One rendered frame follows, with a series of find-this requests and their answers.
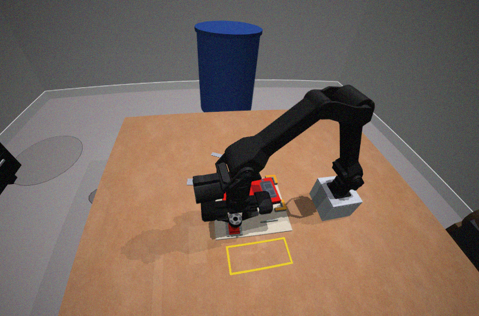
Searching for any black wheel with grey hub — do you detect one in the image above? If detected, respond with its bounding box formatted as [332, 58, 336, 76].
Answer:
[229, 213, 242, 228]

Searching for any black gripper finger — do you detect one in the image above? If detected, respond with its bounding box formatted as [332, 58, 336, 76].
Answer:
[216, 200, 229, 223]
[242, 209, 259, 220]

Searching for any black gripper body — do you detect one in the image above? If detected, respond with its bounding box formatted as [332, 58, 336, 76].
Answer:
[201, 191, 273, 222]

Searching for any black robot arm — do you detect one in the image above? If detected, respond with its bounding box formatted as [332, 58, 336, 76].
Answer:
[192, 85, 375, 204]

